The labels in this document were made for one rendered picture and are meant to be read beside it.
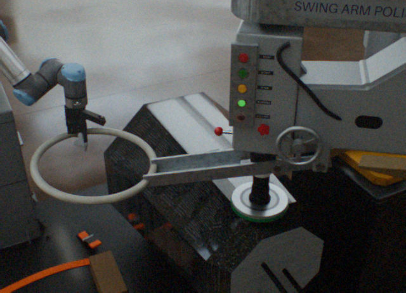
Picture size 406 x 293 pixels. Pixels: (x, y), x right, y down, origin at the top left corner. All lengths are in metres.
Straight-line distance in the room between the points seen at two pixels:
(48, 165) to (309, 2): 2.65
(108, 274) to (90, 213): 0.66
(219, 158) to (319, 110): 0.49
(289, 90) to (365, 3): 0.34
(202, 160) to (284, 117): 0.46
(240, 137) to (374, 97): 0.44
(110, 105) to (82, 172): 0.96
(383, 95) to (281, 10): 0.40
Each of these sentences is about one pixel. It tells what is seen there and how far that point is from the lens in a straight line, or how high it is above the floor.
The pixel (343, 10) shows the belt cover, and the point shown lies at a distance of 1.53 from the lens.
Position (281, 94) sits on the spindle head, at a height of 1.35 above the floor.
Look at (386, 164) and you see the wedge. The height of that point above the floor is 0.81.
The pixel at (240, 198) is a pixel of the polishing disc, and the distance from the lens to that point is 1.99.
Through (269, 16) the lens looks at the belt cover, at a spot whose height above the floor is 1.60.
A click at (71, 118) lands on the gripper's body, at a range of 2.21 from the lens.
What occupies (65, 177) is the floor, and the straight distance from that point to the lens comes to 3.65.
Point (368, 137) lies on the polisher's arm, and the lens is 1.72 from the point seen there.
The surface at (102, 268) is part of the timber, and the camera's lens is 2.76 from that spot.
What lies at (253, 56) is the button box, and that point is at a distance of 1.57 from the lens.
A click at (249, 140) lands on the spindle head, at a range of 1.73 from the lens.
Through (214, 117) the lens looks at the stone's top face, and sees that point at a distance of 2.55.
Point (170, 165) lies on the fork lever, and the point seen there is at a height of 0.92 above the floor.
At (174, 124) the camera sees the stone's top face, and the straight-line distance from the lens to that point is 2.50.
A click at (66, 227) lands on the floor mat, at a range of 3.22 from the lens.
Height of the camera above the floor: 2.09
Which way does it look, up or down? 33 degrees down
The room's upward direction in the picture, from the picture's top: straight up
